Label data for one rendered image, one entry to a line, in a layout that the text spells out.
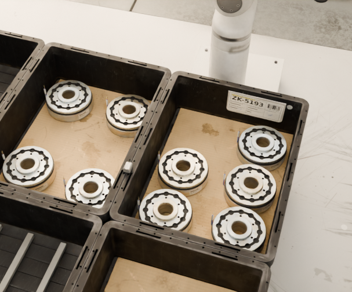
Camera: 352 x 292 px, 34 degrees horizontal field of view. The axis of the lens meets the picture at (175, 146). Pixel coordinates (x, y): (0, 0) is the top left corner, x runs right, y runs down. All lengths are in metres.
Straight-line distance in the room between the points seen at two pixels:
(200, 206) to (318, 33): 1.87
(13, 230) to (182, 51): 0.75
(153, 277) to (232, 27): 0.58
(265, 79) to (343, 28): 1.51
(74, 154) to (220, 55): 0.41
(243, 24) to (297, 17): 1.67
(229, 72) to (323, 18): 1.66
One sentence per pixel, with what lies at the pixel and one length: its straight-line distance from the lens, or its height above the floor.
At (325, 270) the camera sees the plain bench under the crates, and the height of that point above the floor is 0.70.
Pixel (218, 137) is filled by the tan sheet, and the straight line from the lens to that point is 1.27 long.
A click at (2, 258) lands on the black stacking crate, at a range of 1.14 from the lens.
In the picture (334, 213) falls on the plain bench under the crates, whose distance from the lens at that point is 1.36.
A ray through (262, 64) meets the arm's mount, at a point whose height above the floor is 0.77.
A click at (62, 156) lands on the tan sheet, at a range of 1.25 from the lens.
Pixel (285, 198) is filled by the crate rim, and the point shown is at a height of 0.93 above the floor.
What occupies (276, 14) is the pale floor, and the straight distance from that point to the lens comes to 2.98.
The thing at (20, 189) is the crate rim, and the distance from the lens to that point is 1.09.
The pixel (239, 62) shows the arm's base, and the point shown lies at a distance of 1.37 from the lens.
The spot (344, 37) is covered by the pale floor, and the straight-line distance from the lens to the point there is 2.92.
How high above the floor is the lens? 1.80
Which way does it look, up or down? 51 degrees down
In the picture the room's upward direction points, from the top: 1 degrees clockwise
